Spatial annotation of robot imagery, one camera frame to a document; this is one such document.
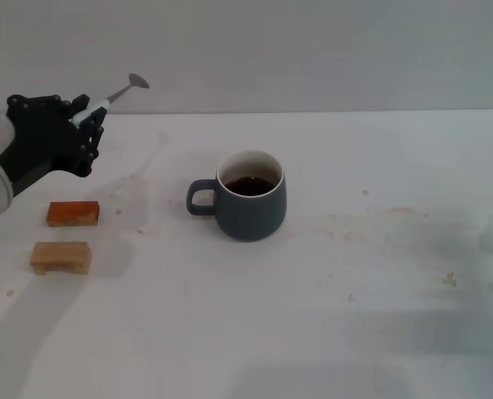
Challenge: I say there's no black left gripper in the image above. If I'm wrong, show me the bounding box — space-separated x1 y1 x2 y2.
0 93 106 197

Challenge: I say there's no dark coffee liquid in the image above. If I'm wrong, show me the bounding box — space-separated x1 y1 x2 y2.
223 175 280 198

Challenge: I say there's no grey ceramic cup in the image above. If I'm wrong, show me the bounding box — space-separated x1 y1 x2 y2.
186 150 288 244

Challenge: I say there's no dark orange wooden block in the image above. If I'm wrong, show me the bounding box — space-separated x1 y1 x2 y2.
45 200 102 229

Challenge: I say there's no light wooden block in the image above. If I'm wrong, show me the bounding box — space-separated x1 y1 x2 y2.
29 241 94 276

